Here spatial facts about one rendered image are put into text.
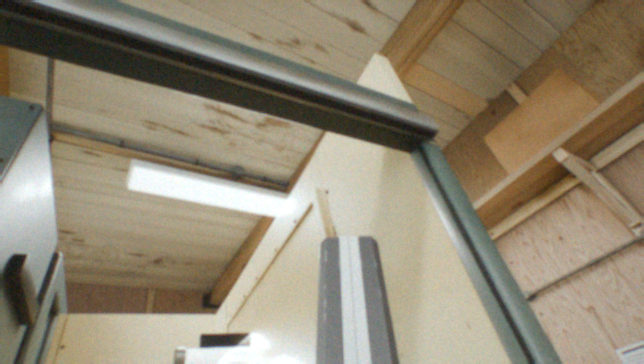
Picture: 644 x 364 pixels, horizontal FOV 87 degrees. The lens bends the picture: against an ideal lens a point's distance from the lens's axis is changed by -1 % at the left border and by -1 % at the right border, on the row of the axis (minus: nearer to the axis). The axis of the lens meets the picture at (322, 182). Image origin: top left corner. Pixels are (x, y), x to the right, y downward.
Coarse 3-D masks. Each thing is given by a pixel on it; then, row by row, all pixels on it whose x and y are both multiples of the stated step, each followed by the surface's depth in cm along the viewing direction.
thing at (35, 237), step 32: (0, 96) 83; (0, 128) 77; (32, 128) 82; (0, 160) 72; (32, 160) 85; (0, 192) 70; (32, 192) 90; (0, 224) 73; (32, 224) 95; (0, 256) 76; (32, 256) 100; (0, 288) 80; (32, 288) 94; (0, 320) 83; (32, 320) 101; (0, 352) 87
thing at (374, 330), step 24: (360, 240) 11; (360, 264) 10; (360, 288) 9; (384, 288) 9; (360, 312) 8; (384, 312) 8; (360, 336) 8; (384, 336) 8; (360, 360) 7; (384, 360) 7
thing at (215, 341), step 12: (204, 336) 115; (216, 336) 116; (228, 336) 118; (240, 336) 120; (180, 348) 108; (204, 348) 112; (216, 348) 113; (228, 348) 115; (240, 348) 116; (180, 360) 106; (192, 360) 108; (204, 360) 109; (216, 360) 111; (228, 360) 113; (240, 360) 115
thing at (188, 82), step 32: (96, 0) 44; (0, 32) 36; (32, 32) 37; (192, 32) 49; (96, 64) 40; (128, 64) 41; (160, 64) 42; (288, 64) 56; (224, 96) 47; (256, 96) 48; (384, 96) 65; (320, 128) 54; (352, 128) 55; (384, 128) 57
